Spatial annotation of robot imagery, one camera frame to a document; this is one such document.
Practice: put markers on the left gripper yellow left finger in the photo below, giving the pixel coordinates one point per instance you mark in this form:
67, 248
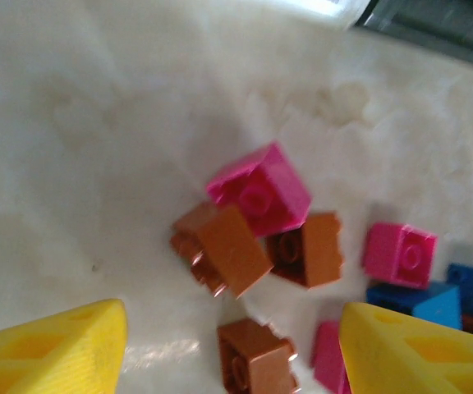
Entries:
47, 357

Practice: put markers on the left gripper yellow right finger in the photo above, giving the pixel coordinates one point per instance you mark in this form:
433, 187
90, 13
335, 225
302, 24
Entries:
425, 361

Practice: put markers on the pink lego brick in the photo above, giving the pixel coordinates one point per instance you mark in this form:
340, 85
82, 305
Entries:
400, 254
327, 353
261, 189

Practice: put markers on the black plastic container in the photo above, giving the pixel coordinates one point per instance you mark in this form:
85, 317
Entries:
437, 28

